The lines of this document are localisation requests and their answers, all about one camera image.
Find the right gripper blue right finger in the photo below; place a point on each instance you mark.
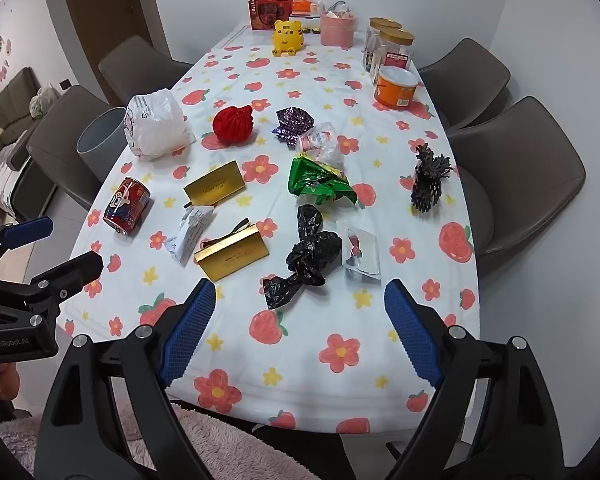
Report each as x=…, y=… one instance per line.
x=409, y=318

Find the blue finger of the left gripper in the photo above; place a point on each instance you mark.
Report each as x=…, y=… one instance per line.
x=28, y=232
x=67, y=279

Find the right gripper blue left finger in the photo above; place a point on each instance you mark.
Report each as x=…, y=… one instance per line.
x=181, y=330

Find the clear plastic blister pack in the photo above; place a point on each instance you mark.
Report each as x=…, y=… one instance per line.
x=359, y=251

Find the red soda can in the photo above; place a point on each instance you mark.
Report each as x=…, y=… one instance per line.
x=126, y=206

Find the gold box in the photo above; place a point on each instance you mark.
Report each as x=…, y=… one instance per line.
x=216, y=185
x=225, y=255

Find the white paper wrapper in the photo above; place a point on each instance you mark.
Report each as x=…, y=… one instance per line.
x=182, y=244

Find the black plastic bag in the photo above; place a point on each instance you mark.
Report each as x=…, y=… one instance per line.
x=315, y=251

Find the white printed plastic bag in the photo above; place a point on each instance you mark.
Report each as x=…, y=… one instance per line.
x=154, y=125

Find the green snack wrapper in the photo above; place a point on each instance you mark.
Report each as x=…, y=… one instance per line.
x=309, y=177

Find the plastic yogurt cup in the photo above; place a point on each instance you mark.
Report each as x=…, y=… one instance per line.
x=321, y=144

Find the red cloth pouch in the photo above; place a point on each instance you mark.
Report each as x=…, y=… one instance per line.
x=233, y=125

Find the purple patterned wrapper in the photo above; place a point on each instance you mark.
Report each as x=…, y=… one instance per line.
x=292, y=123

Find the grey metal trash bin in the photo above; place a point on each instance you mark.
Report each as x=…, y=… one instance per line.
x=102, y=141

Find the left hand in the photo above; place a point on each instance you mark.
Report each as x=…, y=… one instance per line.
x=9, y=381

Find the grey chair left near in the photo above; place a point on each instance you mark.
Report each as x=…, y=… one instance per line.
x=52, y=144

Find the grey chair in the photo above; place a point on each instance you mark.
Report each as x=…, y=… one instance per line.
x=52, y=144
x=519, y=171
x=134, y=67
x=464, y=83

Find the grey sofa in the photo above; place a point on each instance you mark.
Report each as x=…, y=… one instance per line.
x=16, y=122

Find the floral strawberry tablecloth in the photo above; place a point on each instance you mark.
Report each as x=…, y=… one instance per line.
x=330, y=360

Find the grey chair right near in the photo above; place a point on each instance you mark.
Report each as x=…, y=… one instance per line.
x=519, y=171

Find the grey chair left far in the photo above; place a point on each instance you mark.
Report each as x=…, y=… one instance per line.
x=134, y=67

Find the orange snack tub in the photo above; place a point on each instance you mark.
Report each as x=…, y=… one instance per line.
x=395, y=87

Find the grey chair right far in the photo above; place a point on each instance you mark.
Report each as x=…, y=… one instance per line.
x=464, y=83

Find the wooden door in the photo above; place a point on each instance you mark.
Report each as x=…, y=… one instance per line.
x=101, y=25

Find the clear jar red label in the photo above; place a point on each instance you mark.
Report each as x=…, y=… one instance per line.
x=394, y=49

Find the clear jar rear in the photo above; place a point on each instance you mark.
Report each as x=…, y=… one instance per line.
x=375, y=26

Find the pink round box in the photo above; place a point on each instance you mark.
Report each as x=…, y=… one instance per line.
x=338, y=25

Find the yellow tiger toy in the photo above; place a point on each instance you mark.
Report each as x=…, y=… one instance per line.
x=287, y=37

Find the red gift box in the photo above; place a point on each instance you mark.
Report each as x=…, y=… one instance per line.
x=264, y=13

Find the orange white small box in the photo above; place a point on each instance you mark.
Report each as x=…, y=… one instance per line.
x=307, y=8

